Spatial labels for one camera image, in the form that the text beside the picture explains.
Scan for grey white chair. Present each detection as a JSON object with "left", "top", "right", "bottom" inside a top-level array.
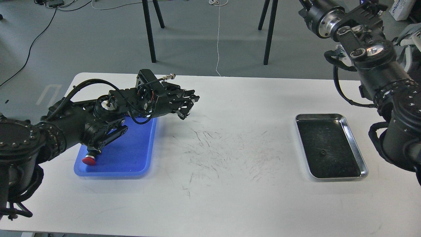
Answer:
[{"left": 392, "top": 23, "right": 421, "bottom": 78}]

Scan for white cardboard box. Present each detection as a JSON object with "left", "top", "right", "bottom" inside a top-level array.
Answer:
[{"left": 389, "top": 0, "right": 416, "bottom": 21}]

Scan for black stand legs right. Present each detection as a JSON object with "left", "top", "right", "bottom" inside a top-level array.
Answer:
[{"left": 258, "top": 0, "right": 279, "bottom": 66}]

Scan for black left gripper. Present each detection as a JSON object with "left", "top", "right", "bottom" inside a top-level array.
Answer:
[{"left": 136, "top": 69, "right": 200, "bottom": 120}]

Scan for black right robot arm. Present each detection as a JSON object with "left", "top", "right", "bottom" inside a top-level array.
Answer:
[{"left": 299, "top": 0, "right": 421, "bottom": 181}]

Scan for red push button switch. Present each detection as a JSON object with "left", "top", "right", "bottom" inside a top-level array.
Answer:
[{"left": 82, "top": 150, "right": 99, "bottom": 166}]

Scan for white hanging cord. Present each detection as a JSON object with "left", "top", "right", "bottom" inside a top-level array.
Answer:
[{"left": 209, "top": 0, "right": 229, "bottom": 77}]

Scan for black stand legs left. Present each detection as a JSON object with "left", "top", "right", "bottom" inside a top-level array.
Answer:
[{"left": 141, "top": 0, "right": 165, "bottom": 63}]

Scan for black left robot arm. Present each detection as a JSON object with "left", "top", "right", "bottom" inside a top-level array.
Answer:
[{"left": 0, "top": 69, "right": 200, "bottom": 220}]

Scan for blue plastic tray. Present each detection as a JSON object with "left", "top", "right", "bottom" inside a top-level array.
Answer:
[{"left": 74, "top": 116, "right": 158, "bottom": 179}]

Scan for black stand legs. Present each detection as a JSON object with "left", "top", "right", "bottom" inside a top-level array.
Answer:
[
  {"left": 258, "top": 0, "right": 279, "bottom": 66},
  {"left": 141, "top": 0, "right": 165, "bottom": 63}
]

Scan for black floor cable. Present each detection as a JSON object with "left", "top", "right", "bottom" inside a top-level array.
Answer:
[{"left": 0, "top": 0, "right": 92, "bottom": 87}]

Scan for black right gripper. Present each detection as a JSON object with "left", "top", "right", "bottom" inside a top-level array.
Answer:
[{"left": 299, "top": 0, "right": 345, "bottom": 39}]

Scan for silver metal tray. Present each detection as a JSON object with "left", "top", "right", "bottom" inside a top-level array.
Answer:
[{"left": 295, "top": 114, "right": 368, "bottom": 182}]

